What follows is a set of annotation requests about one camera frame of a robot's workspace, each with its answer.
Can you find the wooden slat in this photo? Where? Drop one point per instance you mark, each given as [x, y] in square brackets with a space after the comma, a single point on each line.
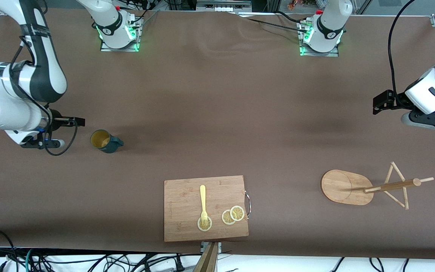
[207, 260]

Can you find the metal bracket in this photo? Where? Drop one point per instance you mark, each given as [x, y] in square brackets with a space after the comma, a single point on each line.
[219, 247]

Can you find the teal cup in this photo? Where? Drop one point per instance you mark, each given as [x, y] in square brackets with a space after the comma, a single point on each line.
[113, 146]

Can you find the aluminium corner profile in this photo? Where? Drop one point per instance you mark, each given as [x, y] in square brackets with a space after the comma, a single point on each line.
[434, 20]

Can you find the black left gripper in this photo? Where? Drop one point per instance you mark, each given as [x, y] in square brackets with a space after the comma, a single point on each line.
[395, 100]

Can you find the yellow fork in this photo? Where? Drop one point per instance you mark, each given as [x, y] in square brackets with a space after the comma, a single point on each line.
[202, 196]

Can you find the brown table cover cloth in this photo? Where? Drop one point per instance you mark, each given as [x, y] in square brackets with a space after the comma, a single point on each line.
[217, 113]

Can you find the wooden cup rack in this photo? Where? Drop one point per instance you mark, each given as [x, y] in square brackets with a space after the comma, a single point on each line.
[340, 187]

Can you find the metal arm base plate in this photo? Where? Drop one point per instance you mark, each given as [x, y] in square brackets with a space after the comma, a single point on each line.
[119, 49]
[315, 54]

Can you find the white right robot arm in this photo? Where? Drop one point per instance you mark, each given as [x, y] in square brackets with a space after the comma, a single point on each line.
[47, 56]

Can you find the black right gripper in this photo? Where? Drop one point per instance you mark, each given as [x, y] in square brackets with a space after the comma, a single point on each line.
[54, 120]

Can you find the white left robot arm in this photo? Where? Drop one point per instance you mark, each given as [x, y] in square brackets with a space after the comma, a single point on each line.
[425, 92]

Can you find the wooden cutting board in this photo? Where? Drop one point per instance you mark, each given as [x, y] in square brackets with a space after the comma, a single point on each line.
[183, 204]

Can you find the lemon slice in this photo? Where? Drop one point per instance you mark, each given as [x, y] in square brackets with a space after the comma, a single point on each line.
[210, 224]
[237, 213]
[225, 218]

